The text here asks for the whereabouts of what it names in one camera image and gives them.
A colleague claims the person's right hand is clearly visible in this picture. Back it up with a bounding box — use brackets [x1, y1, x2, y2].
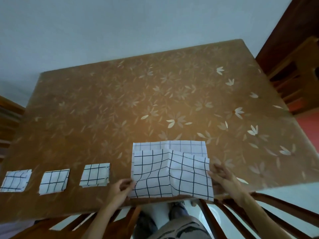
[207, 163, 248, 205]

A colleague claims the person's left hand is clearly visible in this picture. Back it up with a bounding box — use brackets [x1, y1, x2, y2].
[105, 178, 137, 210]

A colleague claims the grid cloth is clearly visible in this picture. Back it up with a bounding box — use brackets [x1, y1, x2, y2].
[128, 140, 215, 201]
[0, 169, 32, 193]
[39, 168, 71, 196]
[79, 163, 111, 188]

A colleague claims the person's left forearm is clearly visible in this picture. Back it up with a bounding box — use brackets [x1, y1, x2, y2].
[82, 201, 126, 239]

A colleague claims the person's right forearm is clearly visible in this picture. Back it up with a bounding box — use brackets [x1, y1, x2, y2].
[234, 191, 292, 239]

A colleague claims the orange wooden chair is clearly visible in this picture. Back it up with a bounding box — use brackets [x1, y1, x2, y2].
[266, 36, 319, 115]
[197, 191, 319, 239]
[0, 96, 25, 163]
[15, 206, 143, 239]

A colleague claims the dark grey shoe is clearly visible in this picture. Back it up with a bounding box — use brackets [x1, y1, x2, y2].
[135, 211, 158, 238]
[169, 201, 188, 221]

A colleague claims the light grey printed shirt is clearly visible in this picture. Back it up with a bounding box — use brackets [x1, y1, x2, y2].
[149, 216, 213, 239]

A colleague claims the brown floral table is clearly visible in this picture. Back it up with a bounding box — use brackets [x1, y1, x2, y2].
[0, 39, 319, 223]

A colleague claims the red floor mat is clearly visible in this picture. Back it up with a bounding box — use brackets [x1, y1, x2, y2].
[286, 99, 319, 154]

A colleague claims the wooden chair right far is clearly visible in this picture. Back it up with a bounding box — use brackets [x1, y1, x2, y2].
[255, 0, 319, 72]

